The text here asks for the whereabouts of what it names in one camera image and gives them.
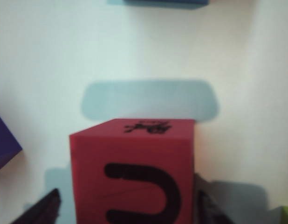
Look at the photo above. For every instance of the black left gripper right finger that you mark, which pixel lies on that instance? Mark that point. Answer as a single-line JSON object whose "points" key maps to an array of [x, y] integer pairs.
{"points": [[209, 210]]}

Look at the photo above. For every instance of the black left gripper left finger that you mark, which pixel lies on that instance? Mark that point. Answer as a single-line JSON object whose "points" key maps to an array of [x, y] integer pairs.
{"points": [[41, 210]]}

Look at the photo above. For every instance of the purple foam block M R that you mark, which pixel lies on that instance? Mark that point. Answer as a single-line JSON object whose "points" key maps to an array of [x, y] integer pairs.
{"points": [[4, 144]]}

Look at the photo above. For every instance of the red foam block U N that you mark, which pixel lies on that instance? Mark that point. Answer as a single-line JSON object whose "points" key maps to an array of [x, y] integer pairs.
{"points": [[132, 149]]}

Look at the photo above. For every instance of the blue foam block fish A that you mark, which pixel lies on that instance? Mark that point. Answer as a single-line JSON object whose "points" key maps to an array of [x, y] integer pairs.
{"points": [[167, 2]]}

